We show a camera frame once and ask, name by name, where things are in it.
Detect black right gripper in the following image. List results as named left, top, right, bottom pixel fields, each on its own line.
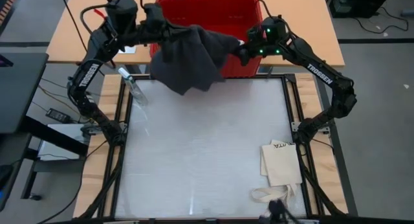
left=238, top=39, right=287, bottom=67

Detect dark grey trousers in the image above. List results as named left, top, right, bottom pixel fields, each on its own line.
left=149, top=24, right=242, bottom=96

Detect red plastic laundry basket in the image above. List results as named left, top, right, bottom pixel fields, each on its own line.
left=149, top=0, right=263, bottom=79

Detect light wooden desk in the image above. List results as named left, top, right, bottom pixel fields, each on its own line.
left=46, top=0, right=345, bottom=68

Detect clear spray bottle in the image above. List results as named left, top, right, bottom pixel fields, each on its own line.
left=118, top=67, right=149, bottom=107

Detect cream canvas tote bag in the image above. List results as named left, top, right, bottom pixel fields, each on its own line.
left=250, top=139, right=304, bottom=205

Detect black computer case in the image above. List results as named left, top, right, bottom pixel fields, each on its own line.
left=327, top=0, right=395, bottom=19

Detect black power adapter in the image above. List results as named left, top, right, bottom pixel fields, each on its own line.
left=45, top=107, right=72, bottom=124

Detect black monitor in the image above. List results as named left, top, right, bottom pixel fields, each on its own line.
left=0, top=52, right=49, bottom=134

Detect black metal stand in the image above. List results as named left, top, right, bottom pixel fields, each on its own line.
left=19, top=115, right=90, bottom=201

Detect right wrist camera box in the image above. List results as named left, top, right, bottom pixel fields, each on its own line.
left=247, top=25, right=268, bottom=43

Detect black metal table frame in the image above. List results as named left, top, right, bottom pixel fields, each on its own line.
left=96, top=73, right=327, bottom=220

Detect long black cable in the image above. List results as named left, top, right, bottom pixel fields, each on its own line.
left=59, top=0, right=89, bottom=53

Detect black floor cable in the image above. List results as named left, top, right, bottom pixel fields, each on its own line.
left=351, top=6, right=409, bottom=35

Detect black table-level camera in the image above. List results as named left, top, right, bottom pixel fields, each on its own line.
left=257, top=199, right=303, bottom=224

